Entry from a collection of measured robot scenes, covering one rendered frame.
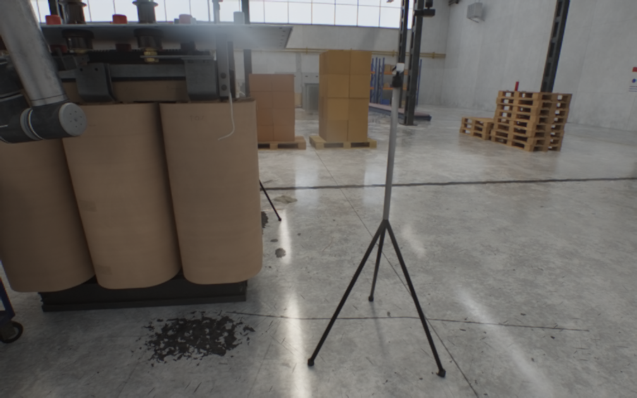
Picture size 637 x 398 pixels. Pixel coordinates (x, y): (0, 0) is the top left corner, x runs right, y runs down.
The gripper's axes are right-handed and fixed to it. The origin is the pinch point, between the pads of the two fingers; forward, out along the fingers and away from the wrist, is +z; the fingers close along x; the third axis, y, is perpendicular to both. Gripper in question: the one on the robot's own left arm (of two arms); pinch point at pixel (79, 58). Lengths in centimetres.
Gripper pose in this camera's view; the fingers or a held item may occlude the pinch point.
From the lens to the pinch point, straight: 161.3
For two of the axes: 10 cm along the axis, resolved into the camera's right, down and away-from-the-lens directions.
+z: 2.1, -5.1, 8.3
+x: -9.8, -0.8, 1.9
